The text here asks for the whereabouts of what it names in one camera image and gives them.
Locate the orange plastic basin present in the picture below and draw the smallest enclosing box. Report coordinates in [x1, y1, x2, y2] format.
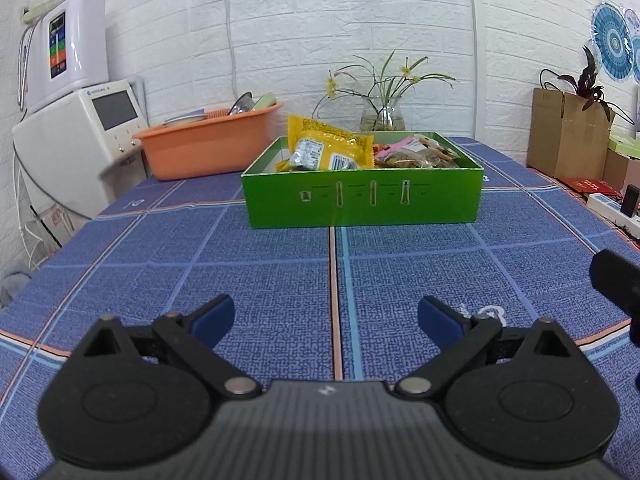
[131, 100, 285, 181]

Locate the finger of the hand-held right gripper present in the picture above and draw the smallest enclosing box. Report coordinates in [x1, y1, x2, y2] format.
[590, 249, 640, 347]

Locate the green cardboard box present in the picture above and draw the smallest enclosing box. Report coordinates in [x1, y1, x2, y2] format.
[241, 131, 485, 230]

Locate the white water purifier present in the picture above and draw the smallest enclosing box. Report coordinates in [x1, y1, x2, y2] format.
[20, 0, 108, 111]

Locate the white power strip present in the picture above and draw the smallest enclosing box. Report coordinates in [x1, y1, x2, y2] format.
[586, 191, 640, 251]

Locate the blue rimmed plate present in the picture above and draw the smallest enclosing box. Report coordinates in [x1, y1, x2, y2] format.
[162, 108, 208, 126]

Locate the black plug adapter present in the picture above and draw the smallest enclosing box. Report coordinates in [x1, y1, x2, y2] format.
[620, 185, 640, 218]

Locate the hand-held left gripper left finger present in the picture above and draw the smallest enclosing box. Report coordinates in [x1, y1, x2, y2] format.
[74, 294, 262, 402]

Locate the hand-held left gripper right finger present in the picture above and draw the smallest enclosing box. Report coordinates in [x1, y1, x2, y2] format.
[395, 296, 584, 402]

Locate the white appliance with screen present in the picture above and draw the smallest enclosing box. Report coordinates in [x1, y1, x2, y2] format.
[12, 80, 151, 221]

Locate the white wall cable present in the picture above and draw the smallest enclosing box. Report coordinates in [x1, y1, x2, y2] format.
[466, 0, 481, 138]
[224, 0, 239, 116]

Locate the brown paper bag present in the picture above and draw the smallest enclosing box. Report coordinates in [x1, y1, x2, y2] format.
[526, 69, 616, 181]

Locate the flat red box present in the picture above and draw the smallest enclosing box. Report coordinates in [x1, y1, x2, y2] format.
[556, 176, 623, 197]

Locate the small cardboard box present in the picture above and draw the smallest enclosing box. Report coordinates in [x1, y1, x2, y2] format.
[602, 149, 640, 193]

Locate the green white box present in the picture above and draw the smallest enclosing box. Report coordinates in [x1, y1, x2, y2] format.
[607, 132, 640, 158]

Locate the pink snack packet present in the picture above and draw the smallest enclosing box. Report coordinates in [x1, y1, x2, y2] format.
[374, 141, 418, 160]

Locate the metal flexible hose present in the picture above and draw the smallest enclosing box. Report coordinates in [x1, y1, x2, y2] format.
[17, 25, 36, 111]

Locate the glass vase with yellow flowers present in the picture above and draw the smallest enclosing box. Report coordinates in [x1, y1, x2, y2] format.
[312, 50, 457, 133]

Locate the blue round wall decoration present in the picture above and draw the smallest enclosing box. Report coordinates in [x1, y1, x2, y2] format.
[627, 7, 640, 83]
[590, 2, 632, 81]

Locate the purple leaf plant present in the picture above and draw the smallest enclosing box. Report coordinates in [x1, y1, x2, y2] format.
[555, 46, 636, 126]

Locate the yellow snack packet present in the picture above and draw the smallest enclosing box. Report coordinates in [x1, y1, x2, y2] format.
[286, 114, 376, 172]

